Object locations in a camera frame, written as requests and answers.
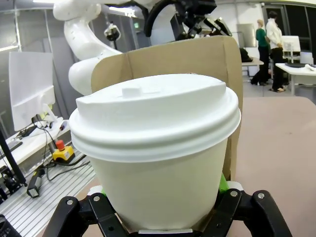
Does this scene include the white paper cup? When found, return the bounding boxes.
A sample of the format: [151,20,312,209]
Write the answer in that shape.
[88,134,229,232]

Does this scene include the small white background table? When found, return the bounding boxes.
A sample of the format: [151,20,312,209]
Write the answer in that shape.
[241,57,265,78]

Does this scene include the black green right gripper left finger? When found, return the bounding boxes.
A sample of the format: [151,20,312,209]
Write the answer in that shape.
[48,186,130,237]

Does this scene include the beige cardboard box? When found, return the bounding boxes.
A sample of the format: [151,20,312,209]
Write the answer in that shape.
[90,35,244,182]

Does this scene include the grey wall panel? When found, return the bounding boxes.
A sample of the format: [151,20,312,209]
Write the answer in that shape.
[237,23,256,48]

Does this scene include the white side desk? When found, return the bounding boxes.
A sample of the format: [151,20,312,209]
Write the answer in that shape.
[0,119,71,173]

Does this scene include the black silver box device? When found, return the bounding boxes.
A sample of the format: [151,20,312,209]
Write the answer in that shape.
[26,169,46,198]

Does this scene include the thin black cable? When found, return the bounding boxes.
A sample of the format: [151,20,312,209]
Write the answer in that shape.
[34,122,90,182]

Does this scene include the white monitor on stand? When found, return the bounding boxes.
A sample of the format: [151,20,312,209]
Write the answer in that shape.
[281,35,301,64]

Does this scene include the white computer monitor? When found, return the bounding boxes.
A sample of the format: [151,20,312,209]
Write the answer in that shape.
[8,50,56,132]

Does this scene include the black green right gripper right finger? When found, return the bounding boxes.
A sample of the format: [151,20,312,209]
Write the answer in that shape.
[202,174,294,237]

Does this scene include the white table with grey legs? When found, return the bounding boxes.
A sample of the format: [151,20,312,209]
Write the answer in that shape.
[275,62,316,97]

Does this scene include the person in green top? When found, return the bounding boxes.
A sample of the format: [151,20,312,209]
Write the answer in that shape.
[250,19,272,86]

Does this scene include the black metal pole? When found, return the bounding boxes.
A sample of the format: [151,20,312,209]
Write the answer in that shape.
[0,128,28,188]

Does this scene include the black white camera on pole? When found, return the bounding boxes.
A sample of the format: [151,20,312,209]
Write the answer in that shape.
[103,21,122,51]

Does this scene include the yellow red emergency stop button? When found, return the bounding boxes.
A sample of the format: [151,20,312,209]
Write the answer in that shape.
[52,139,75,163]

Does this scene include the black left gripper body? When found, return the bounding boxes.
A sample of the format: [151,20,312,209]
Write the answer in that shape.
[170,0,218,40]

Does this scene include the person in white top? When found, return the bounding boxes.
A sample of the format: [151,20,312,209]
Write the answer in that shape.
[266,10,289,93]

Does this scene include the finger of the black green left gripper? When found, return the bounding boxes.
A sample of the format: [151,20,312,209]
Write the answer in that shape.
[184,22,206,40]
[202,16,233,38]

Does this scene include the black optical mount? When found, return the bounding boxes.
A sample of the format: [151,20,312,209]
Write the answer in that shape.
[0,164,21,201]

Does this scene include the aluminium rail base plate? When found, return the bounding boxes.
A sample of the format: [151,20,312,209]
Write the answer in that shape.
[0,148,97,237]

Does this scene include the white plastic cup lid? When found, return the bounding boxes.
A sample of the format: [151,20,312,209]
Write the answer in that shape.
[69,73,242,164]

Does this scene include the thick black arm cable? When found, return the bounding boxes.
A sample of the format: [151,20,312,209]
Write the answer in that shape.
[144,0,179,38]

